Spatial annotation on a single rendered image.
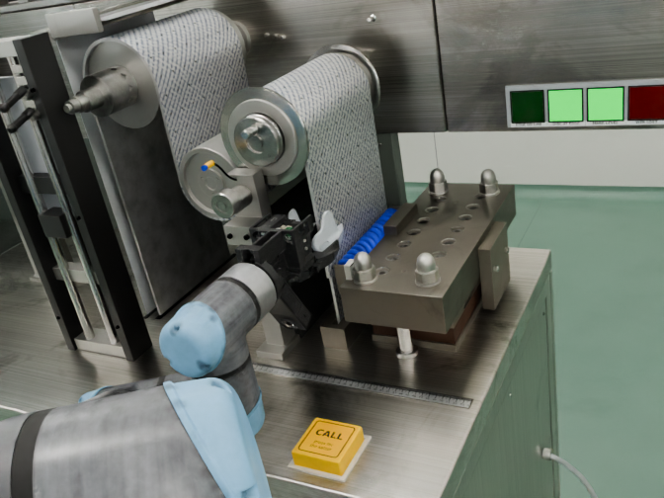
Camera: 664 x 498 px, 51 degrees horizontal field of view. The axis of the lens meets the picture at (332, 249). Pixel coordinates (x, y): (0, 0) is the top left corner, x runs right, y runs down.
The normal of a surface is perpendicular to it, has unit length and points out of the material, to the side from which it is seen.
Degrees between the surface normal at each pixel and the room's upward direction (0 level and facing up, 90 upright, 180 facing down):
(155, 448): 35
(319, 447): 0
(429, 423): 0
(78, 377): 0
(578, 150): 90
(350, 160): 90
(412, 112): 90
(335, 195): 90
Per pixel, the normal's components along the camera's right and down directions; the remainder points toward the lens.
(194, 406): -0.10, -0.80
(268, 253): 0.88, 0.06
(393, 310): -0.44, 0.46
